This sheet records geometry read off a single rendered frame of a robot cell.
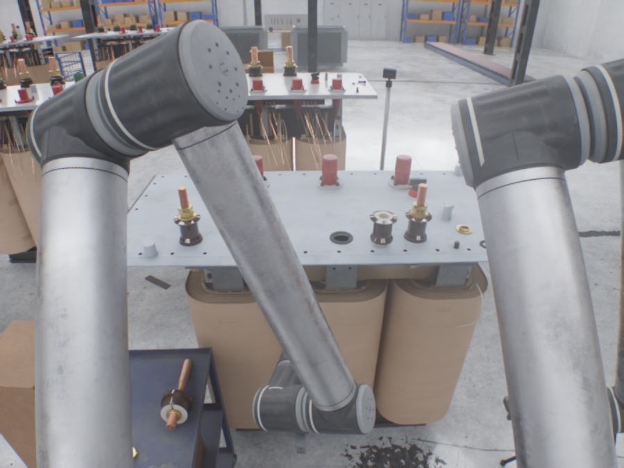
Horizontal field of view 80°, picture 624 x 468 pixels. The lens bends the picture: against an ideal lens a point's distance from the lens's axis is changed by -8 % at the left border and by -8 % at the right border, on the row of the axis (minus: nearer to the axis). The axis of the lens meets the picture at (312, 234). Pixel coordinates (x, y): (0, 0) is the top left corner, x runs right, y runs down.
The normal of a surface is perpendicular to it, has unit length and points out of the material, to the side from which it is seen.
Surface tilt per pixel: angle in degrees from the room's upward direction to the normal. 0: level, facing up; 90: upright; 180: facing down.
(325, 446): 0
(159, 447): 0
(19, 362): 0
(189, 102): 108
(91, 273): 56
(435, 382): 90
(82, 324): 51
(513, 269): 70
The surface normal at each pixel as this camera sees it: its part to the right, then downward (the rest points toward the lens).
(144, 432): 0.00, -0.85
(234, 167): 0.58, 0.17
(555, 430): -0.57, -0.12
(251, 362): 0.07, 0.52
